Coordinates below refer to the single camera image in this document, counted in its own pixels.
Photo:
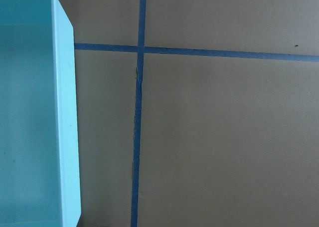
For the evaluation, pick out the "teal plastic bin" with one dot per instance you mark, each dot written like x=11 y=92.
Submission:
x=39 y=158

